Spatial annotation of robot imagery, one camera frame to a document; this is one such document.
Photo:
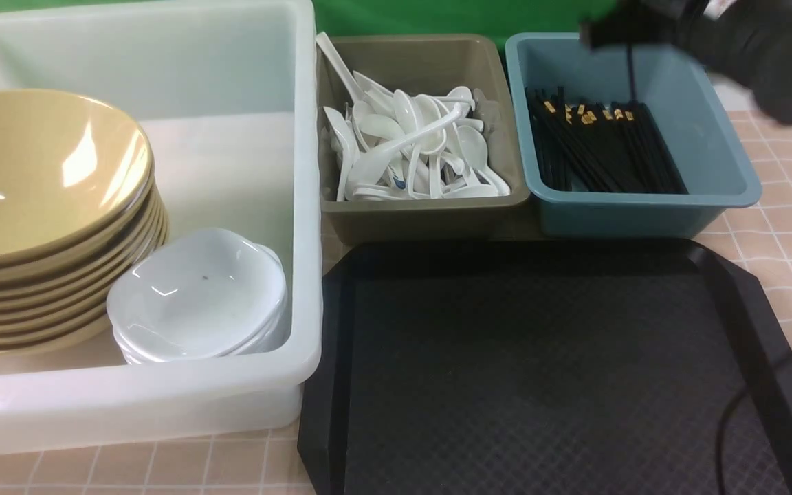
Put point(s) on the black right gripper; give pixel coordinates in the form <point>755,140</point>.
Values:
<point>674,23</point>

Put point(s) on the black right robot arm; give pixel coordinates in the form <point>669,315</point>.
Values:
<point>747,42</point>

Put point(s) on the top stacked yellow bowl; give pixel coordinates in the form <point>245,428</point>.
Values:
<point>68,164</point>

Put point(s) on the blue chopstick bin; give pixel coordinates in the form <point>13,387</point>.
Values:
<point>707,152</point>

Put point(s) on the pile of black chopsticks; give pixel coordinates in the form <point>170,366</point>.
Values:
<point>601,148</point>

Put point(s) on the green cloth backdrop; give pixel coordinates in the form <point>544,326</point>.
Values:
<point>496,20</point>

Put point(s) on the olive spoon bin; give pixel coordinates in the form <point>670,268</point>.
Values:
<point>429,64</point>

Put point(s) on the pile of white spoons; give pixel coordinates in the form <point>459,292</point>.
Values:
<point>394,145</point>

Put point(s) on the black serving tray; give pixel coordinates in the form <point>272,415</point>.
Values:
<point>547,367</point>

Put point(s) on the large white plastic bin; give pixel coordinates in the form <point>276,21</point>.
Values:
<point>227,93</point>

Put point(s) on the white dish in bin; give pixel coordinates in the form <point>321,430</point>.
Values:
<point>209,294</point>

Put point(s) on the stack of yellow bowls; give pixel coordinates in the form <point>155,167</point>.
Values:
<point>60,296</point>

